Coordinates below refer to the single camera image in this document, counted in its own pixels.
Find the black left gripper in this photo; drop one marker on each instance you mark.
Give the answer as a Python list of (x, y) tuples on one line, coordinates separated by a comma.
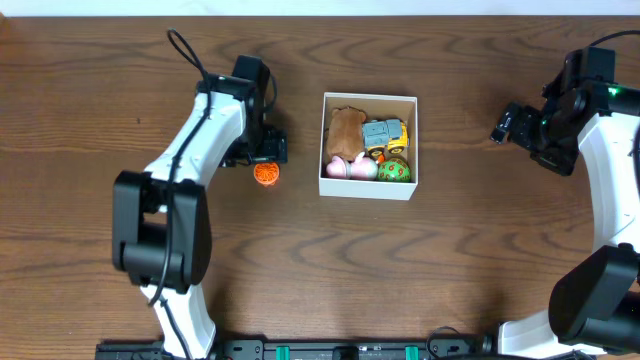
[(267, 156)]

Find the orange lattice ball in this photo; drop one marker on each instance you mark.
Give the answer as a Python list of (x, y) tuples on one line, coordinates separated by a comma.
[(266, 174)]

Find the brown plush toy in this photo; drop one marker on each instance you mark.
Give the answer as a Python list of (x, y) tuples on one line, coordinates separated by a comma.
[(344, 137)]

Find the pink white duck toy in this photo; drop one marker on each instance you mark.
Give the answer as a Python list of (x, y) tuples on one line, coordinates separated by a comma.
[(361, 168)]

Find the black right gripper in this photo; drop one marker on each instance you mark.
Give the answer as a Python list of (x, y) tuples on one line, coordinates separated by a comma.
[(522, 126)]

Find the white cardboard box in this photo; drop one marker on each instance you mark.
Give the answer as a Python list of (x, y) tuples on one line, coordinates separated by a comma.
[(379, 107)]

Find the green numbered dice ball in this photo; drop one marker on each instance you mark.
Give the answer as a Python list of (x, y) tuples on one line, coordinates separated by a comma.
[(394, 170)]

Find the yellow grey toy truck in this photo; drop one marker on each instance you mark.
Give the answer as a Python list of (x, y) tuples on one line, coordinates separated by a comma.
[(382, 136)]

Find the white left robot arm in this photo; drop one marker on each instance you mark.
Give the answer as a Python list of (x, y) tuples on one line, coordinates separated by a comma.
[(161, 231)]

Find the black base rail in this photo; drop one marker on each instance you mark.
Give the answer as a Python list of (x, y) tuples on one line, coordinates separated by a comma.
[(442, 344)]

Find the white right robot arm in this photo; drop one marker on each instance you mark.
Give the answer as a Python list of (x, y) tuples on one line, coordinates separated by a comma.
[(592, 310)]

